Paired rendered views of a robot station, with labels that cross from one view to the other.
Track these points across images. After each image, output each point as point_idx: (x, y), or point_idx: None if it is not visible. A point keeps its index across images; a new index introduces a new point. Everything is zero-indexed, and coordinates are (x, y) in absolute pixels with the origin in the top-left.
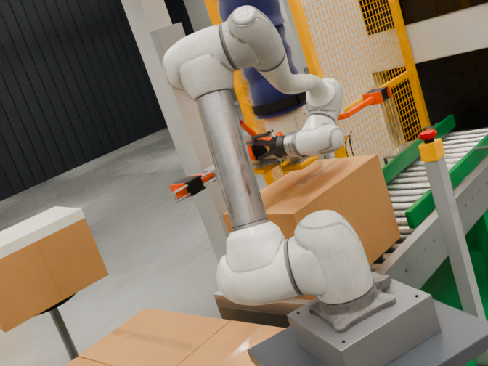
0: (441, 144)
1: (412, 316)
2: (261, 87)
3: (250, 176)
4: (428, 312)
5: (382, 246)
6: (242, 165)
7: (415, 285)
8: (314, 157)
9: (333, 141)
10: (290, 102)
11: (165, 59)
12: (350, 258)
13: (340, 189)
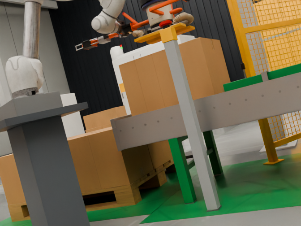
0: (169, 31)
1: (9, 106)
2: None
3: (25, 38)
4: (13, 106)
5: None
6: (24, 33)
7: (180, 130)
8: (145, 36)
9: (92, 25)
10: (142, 1)
11: None
12: (7, 75)
13: (157, 57)
